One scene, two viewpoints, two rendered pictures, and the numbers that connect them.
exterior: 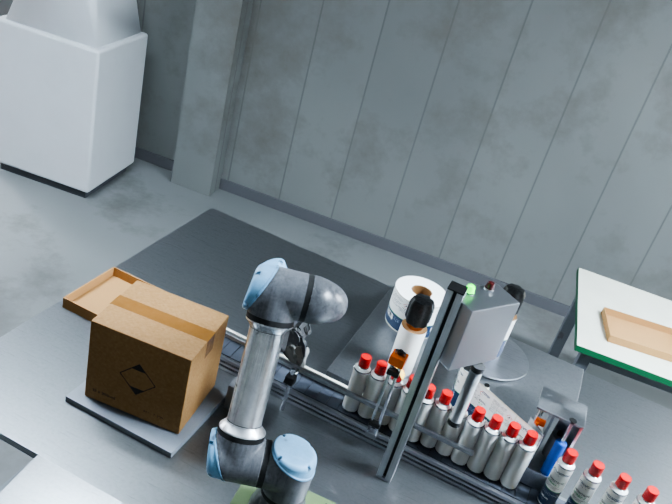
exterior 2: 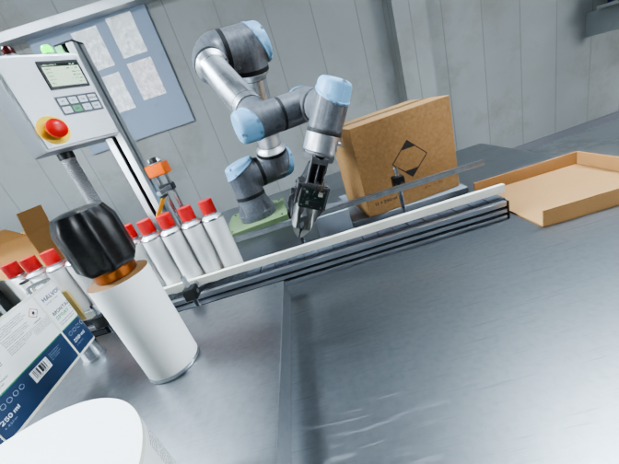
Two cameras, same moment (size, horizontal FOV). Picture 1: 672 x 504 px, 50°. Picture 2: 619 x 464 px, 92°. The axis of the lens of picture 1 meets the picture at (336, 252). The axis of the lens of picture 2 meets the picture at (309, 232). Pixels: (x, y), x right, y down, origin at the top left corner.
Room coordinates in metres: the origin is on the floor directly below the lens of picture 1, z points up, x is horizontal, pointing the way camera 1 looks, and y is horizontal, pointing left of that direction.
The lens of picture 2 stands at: (2.50, -0.11, 1.21)
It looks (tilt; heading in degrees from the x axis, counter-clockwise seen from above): 22 degrees down; 168
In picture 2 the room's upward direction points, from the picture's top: 19 degrees counter-clockwise
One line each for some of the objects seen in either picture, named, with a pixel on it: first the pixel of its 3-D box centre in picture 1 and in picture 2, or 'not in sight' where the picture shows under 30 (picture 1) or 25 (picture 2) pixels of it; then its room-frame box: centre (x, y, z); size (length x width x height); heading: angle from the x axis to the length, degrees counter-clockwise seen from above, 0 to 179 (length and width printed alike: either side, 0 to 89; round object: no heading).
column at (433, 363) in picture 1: (418, 388); (141, 179); (1.57, -0.31, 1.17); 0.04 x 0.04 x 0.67; 74
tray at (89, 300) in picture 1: (124, 303); (562, 183); (1.99, 0.65, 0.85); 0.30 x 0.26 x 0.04; 74
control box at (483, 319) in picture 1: (472, 325); (56, 106); (1.61, -0.39, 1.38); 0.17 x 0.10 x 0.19; 129
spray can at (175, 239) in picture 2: (389, 395); (181, 250); (1.73, -0.27, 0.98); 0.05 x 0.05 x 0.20
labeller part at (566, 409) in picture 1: (562, 407); not in sight; (1.70, -0.75, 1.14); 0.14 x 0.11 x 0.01; 74
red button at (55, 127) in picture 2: not in sight; (55, 128); (1.69, -0.39, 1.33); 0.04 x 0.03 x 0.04; 129
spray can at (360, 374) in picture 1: (358, 382); (221, 237); (1.75, -0.17, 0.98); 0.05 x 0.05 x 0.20
